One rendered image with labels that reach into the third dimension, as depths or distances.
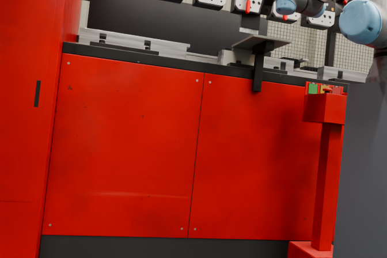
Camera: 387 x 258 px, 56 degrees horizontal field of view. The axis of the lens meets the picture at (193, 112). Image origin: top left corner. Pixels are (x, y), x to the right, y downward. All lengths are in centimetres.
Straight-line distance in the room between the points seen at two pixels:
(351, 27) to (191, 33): 134
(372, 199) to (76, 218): 109
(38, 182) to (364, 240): 111
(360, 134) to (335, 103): 42
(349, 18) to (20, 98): 114
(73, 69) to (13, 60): 23
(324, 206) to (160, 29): 136
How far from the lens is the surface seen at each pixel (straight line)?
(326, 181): 168
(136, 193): 160
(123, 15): 229
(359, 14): 116
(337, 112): 162
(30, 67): 149
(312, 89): 174
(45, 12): 152
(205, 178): 165
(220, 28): 240
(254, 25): 191
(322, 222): 171
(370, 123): 121
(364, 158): 121
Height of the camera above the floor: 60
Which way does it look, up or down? 2 degrees up
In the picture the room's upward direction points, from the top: 6 degrees clockwise
